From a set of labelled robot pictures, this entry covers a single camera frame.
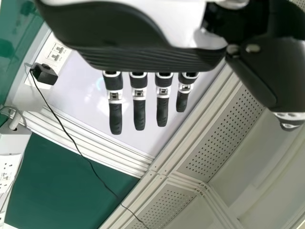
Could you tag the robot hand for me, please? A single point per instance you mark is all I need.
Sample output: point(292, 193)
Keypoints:
point(143, 28)

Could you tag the white post block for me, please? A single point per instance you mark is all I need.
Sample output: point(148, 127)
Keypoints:
point(14, 140)

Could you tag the empty white socket strip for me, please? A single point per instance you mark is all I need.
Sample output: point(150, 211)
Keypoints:
point(7, 171)

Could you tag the black power adapter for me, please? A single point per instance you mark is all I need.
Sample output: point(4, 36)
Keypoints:
point(45, 74)

